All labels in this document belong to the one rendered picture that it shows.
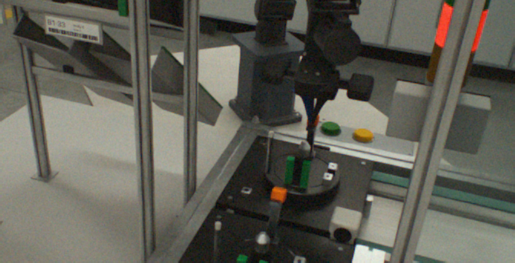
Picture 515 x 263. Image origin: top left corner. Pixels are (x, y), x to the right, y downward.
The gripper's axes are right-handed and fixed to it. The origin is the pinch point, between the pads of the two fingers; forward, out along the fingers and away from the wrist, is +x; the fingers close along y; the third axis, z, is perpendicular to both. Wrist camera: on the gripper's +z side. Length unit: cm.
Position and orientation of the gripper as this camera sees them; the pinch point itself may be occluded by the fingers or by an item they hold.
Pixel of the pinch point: (313, 106)
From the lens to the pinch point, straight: 98.3
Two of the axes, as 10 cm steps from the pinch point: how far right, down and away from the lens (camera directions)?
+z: -3.1, 4.5, -8.4
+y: 9.5, 2.0, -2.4
